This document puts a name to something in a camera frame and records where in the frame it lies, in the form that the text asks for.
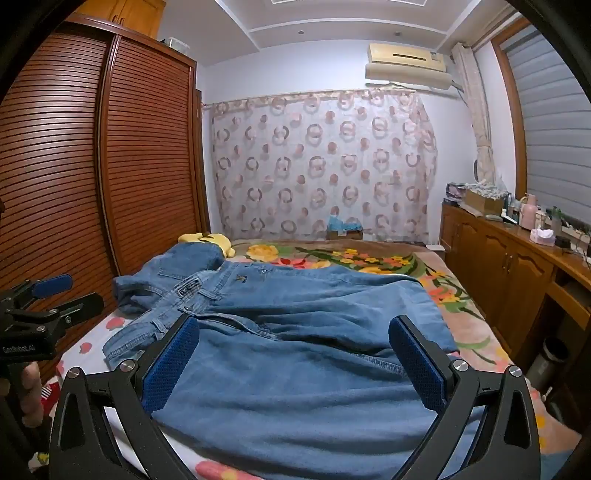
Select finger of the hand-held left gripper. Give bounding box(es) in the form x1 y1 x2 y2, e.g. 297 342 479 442
0 274 75 317
9 292 105 329

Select dark trash can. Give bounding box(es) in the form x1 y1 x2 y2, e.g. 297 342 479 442
526 337 571 393

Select beige air conditioner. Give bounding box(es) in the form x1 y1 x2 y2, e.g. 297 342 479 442
367 43 448 75

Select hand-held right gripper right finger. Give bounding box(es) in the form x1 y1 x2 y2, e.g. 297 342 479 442
388 315 541 480

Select pink thermos jug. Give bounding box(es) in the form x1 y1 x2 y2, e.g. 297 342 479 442
519 194 541 228

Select wooden sideboard cabinet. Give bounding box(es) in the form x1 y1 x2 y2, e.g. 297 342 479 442
441 203 591 416

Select person's left hand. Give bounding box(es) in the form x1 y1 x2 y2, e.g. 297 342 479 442
18 361 45 430

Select white air deflector panel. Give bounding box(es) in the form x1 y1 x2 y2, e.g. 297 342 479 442
365 62 457 92

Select wooden overhead cabinet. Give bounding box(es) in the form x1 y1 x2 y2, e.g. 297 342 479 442
78 0 167 40

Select circle-patterned sheer curtain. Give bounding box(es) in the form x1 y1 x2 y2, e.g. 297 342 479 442
205 90 439 243

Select brown slatted wooden wardrobe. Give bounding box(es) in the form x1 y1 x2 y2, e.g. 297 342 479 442
0 14 213 384

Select wooden window frame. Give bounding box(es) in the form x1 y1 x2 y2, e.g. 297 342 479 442
491 21 529 199

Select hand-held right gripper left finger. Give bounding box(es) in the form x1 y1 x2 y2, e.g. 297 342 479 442
48 314 204 480

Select yellow plush toy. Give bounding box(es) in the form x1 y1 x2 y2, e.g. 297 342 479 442
178 231 236 258

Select blue denim pants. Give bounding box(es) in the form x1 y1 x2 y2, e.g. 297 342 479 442
104 257 490 480
113 242 225 319

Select cardboard box with label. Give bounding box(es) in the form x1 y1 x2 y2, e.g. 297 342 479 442
325 224 365 241

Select grey striped window blind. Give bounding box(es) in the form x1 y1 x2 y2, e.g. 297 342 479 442
501 23 591 222

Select beige patterned window curtain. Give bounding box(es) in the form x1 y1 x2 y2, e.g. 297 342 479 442
451 42 497 185

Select floral fleece blanket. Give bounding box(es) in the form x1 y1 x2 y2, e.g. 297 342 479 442
231 239 578 480

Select open cardboard box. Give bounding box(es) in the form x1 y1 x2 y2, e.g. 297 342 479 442
464 182 509 215

